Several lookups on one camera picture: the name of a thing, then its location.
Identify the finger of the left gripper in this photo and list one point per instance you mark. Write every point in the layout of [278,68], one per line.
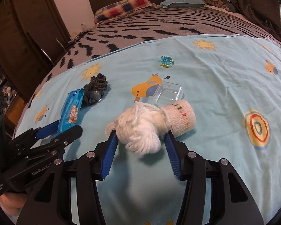
[47,130]
[66,138]

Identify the teal pillow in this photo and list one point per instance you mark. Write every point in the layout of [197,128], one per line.
[181,3]

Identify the colourful checkered pillow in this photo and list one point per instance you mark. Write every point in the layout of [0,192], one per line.
[122,9]

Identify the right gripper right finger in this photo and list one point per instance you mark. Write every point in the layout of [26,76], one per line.
[172,148]

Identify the white yarn bundle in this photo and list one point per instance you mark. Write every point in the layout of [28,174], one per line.
[140,128]

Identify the blue crystal turtle toy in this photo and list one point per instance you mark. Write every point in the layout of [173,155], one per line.
[166,61]

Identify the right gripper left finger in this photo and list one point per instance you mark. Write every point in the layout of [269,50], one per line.
[108,157]

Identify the dark grey scrunchie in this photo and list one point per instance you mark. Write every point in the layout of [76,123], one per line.
[94,91]

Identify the clear plastic box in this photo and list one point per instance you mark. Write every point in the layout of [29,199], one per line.
[167,93]

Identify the white embroidered sock roll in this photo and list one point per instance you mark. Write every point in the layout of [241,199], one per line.
[180,117]

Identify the dark brown curtain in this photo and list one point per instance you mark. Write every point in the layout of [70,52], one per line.
[263,13]

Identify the operator left hand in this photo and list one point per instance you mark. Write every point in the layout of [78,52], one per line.
[13,202]

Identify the blue wet wipes pack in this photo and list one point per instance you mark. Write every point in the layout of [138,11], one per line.
[70,109]

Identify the black zigzag grey blanket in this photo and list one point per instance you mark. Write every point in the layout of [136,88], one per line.
[151,25]

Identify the dark wooden wardrobe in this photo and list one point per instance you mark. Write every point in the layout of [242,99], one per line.
[33,38]

